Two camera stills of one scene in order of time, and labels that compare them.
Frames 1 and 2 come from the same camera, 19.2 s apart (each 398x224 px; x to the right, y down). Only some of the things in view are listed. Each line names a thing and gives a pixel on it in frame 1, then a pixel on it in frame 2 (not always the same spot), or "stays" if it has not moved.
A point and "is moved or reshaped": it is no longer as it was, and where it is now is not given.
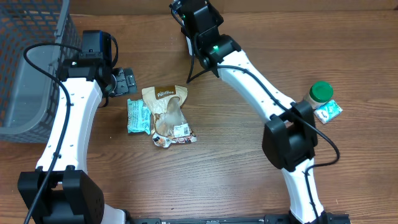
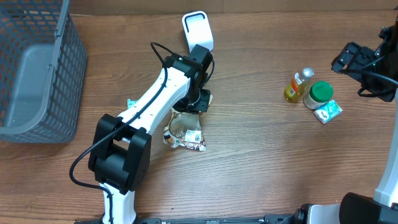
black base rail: (331, 218) stays
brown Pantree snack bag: (170, 125) is moved or reshaped
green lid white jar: (319, 93) stays
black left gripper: (124, 83) → (199, 104)
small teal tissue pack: (328, 111) stays
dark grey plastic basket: (29, 96) stays
